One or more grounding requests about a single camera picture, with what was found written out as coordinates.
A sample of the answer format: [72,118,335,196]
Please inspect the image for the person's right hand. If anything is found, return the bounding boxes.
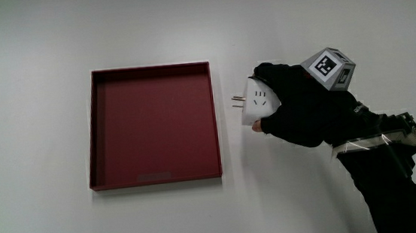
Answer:
[245,39,416,168]

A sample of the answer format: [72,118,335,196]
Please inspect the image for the white cube socket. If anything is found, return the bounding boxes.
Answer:
[229,74,284,128]

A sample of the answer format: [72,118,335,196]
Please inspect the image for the person's right forearm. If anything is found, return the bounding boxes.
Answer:
[336,142,416,233]

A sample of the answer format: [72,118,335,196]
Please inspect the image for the dark red square tray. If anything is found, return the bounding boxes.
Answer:
[79,59,224,192]

